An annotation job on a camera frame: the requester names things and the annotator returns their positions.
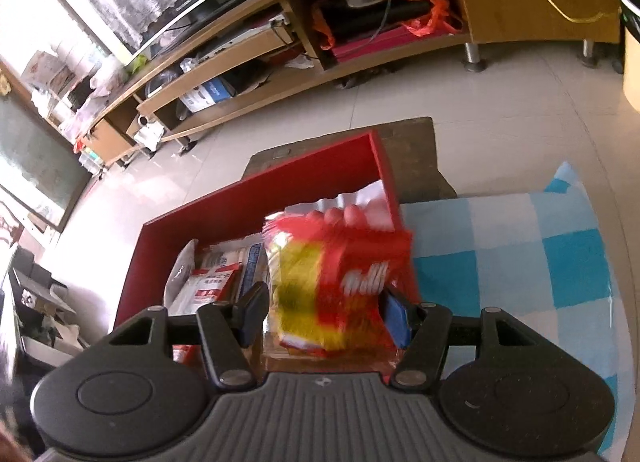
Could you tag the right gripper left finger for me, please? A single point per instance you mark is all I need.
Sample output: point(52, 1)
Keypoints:
point(250, 312)

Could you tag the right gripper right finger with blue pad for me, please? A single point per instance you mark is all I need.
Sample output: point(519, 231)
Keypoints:
point(402, 318)

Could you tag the red yellow snack packet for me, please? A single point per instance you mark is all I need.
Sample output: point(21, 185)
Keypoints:
point(326, 280)

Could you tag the white blue snack packet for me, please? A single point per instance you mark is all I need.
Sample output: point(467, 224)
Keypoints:
point(249, 251)

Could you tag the red white snack packet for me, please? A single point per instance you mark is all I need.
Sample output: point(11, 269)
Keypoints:
point(205, 286)

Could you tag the clear cracker packet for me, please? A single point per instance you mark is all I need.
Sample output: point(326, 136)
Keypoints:
point(311, 326)

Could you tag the grey newspaper-print packet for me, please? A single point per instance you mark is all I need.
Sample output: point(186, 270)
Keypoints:
point(180, 272)

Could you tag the red cardboard box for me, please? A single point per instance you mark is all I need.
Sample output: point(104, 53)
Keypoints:
point(241, 209)

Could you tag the sausage packet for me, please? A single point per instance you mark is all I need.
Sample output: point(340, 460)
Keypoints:
point(368, 207)

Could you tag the blue white checkered tablecloth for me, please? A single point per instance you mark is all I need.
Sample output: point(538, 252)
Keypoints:
point(540, 257)

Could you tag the brown floor mat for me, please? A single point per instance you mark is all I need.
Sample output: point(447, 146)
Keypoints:
point(410, 146)

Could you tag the blue white box on shelf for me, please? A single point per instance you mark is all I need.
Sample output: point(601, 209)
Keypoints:
point(208, 94)

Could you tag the wooden TV stand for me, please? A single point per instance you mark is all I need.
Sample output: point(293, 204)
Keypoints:
point(263, 51)

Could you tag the orange plastic bag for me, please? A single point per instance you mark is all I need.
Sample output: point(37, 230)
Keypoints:
point(340, 21)

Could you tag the yellow waste bin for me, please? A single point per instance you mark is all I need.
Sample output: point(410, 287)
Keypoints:
point(631, 74)

